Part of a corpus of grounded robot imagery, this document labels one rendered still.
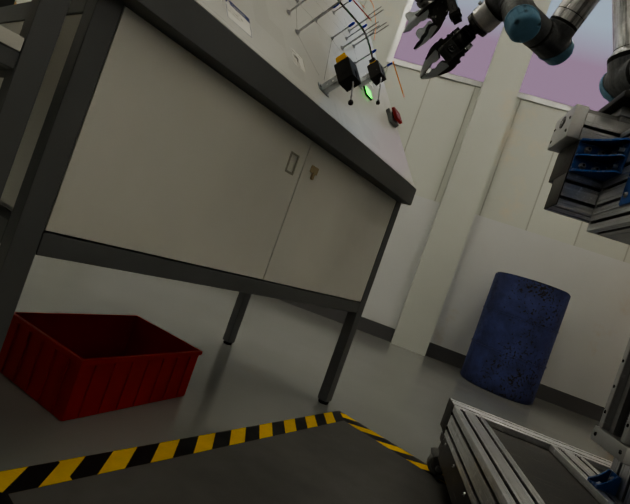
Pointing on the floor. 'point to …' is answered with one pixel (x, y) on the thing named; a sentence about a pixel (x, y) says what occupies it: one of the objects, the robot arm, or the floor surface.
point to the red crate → (94, 362)
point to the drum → (515, 337)
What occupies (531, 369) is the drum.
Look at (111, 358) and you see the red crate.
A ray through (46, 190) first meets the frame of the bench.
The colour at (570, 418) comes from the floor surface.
